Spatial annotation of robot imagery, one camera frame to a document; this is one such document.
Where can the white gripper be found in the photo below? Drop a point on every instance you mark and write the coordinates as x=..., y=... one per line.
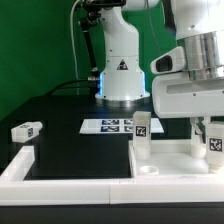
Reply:
x=175, y=96

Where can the white U-shaped obstacle fence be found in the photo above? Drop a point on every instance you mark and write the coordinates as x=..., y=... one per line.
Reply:
x=147, y=186

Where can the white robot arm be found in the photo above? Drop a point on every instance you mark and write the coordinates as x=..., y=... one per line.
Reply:
x=189, y=79

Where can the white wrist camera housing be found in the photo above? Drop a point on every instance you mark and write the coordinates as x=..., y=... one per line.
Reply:
x=170, y=62

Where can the white square tabletop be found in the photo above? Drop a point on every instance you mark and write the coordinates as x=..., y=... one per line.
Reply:
x=171, y=159

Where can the white fiducial marker sheet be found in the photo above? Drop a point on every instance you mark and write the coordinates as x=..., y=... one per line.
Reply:
x=115, y=126

